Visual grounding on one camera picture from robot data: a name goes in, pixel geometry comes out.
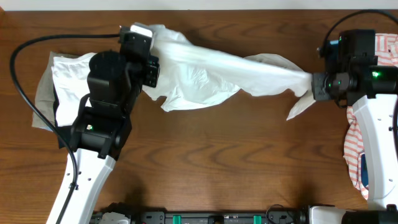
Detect red white striped shirt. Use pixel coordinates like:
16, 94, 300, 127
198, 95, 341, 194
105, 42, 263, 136
343, 33, 397, 200

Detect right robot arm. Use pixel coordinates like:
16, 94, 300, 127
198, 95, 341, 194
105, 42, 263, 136
307, 65, 397, 223

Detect folded black garment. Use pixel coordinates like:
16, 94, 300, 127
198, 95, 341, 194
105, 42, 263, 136
53, 86, 77, 152

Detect white t-shirt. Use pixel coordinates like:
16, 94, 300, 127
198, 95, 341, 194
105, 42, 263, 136
143, 24, 315, 119

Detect folded olive garment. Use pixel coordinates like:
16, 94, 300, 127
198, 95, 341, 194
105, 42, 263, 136
35, 52, 77, 125

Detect folded white shirt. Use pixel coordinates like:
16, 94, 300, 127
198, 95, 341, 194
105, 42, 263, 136
52, 53, 96, 127

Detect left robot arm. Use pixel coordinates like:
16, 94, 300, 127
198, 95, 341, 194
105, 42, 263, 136
47, 51, 160, 223

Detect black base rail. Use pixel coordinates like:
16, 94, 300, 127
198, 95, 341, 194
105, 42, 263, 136
89, 203, 309, 224

